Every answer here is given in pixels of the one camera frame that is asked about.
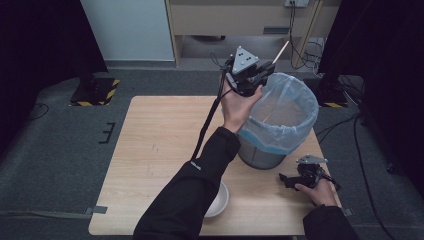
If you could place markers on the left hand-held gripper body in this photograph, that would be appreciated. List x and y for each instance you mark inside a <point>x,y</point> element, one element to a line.
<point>246,71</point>

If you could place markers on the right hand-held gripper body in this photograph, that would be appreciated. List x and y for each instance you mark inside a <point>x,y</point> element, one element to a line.
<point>308,171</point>

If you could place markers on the wooden chopstick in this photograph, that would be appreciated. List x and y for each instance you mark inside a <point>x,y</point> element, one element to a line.
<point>280,52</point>
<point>266,117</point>

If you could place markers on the grey mesh trash bin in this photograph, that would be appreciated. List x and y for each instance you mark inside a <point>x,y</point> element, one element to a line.
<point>261,156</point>

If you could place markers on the blue plastic bin bag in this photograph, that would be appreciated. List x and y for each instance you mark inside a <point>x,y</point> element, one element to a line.
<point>283,113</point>

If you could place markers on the person's right hand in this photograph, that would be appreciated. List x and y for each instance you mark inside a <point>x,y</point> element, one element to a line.
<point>320,195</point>

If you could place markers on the person's left hand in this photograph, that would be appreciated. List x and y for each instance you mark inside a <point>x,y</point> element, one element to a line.
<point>238,108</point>

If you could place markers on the beige wooden desk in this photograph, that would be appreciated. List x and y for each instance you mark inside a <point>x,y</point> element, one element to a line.
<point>233,20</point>

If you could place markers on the grey tape strip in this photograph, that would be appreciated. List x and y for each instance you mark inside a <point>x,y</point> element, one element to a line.
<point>97,210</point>
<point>347,212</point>

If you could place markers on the black stand with striped base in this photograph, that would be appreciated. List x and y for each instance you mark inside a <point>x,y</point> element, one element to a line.
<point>95,90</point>
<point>333,91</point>

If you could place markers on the white cabinet panel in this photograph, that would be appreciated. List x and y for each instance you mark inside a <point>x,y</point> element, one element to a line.
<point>128,30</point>

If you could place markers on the grey wall socket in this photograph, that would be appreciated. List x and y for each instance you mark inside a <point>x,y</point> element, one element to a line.
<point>296,2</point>

